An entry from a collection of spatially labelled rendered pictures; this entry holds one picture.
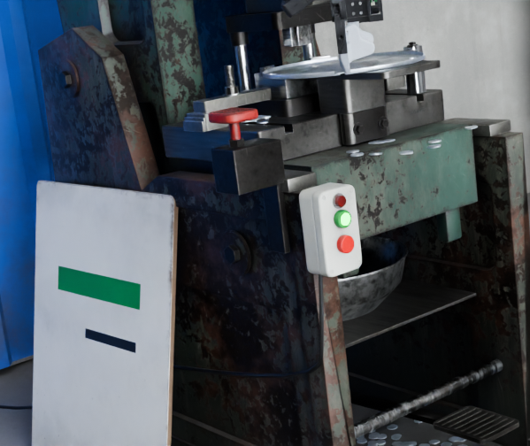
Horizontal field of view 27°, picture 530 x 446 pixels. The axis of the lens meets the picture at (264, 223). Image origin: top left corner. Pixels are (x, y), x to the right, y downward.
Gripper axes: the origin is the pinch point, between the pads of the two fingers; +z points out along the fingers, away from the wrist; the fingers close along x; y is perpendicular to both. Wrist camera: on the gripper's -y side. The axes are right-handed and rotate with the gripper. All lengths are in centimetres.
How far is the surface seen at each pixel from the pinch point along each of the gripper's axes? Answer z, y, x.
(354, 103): 9.7, 1.1, 5.8
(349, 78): 3.3, 0.9, 2.4
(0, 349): 97, -99, 60
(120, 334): 52, -49, 1
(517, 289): 49, 28, 1
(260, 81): 9.5, -15.8, 18.5
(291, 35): 2.4, -9.2, 21.5
